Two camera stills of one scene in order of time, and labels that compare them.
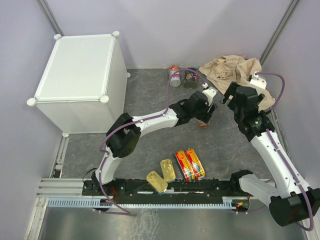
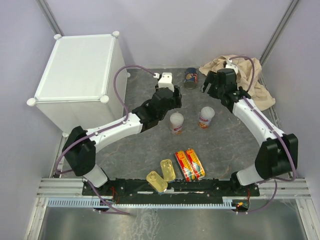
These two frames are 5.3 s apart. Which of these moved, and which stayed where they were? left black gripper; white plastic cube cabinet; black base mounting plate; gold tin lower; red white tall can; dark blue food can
Moved: left black gripper; red white tall can
Stayed: gold tin lower; white plastic cube cabinet; black base mounting plate; dark blue food can
